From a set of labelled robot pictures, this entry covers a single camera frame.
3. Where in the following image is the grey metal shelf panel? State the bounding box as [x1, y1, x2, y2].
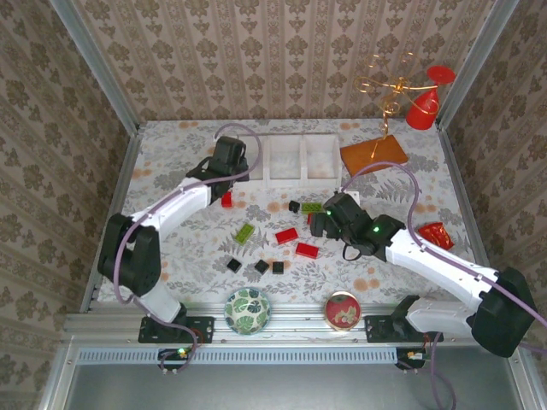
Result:
[40, 341, 547, 410]

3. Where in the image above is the red snack packet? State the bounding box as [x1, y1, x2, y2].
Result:
[417, 221, 455, 249]

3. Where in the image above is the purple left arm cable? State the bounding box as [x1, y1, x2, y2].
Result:
[115, 122, 262, 375]

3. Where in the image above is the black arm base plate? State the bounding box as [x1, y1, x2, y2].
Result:
[363, 298, 444, 344]
[137, 314, 215, 345]

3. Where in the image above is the gold wire stand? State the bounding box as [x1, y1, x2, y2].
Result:
[355, 51, 418, 160]

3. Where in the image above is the grey slotted cable duct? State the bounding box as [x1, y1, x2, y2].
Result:
[76, 346, 401, 365]

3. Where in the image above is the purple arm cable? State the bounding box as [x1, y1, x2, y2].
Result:
[339, 161, 547, 410]
[115, 122, 262, 375]

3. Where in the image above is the aluminium side rail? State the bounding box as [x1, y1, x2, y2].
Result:
[79, 127, 143, 313]
[435, 123, 491, 268]

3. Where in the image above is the floral patterned table cover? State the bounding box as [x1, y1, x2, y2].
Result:
[97, 119, 488, 306]

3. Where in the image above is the small controller board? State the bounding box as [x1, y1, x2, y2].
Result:
[158, 348, 191, 371]
[396, 348, 431, 371]

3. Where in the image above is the long green lego brick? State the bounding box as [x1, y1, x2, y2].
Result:
[233, 223, 256, 245]

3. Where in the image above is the wooden base board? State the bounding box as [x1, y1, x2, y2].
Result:
[339, 134, 409, 177]

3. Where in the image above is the red patterned bowl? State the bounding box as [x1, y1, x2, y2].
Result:
[323, 290, 363, 332]

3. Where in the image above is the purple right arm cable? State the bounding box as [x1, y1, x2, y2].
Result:
[339, 161, 547, 410]

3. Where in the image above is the leaf pattern bowl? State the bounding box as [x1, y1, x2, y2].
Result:
[224, 287, 274, 337]

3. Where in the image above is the aluminium mounting rail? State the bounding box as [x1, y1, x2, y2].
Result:
[63, 302, 525, 343]

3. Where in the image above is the white three-compartment container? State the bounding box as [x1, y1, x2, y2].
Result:
[232, 132, 342, 190]

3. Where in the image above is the aluminium frame post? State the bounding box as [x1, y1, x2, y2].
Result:
[49, 0, 142, 134]
[435, 0, 521, 129]

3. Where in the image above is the red plastic goblet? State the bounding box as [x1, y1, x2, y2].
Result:
[404, 65, 457, 131]

